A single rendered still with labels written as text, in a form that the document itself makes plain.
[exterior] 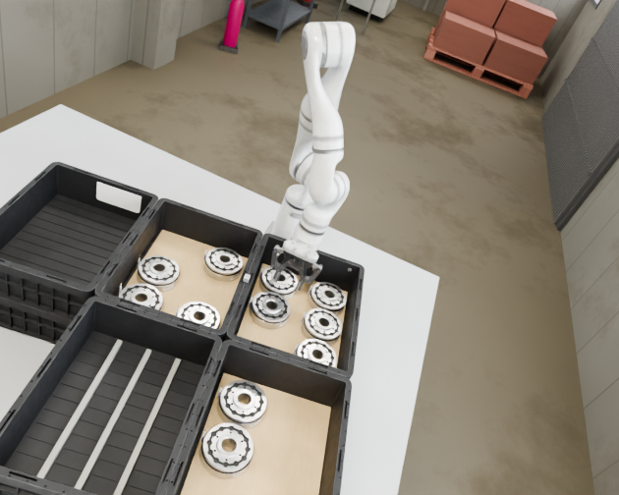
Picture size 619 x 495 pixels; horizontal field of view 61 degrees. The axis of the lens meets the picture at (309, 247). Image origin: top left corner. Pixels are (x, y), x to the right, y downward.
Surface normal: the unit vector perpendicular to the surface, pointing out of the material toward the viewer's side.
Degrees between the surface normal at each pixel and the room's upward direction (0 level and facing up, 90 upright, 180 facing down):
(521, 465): 0
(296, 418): 0
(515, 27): 90
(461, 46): 90
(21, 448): 0
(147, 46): 90
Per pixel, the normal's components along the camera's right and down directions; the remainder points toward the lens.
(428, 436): 0.29, -0.73
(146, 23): -0.31, 0.54
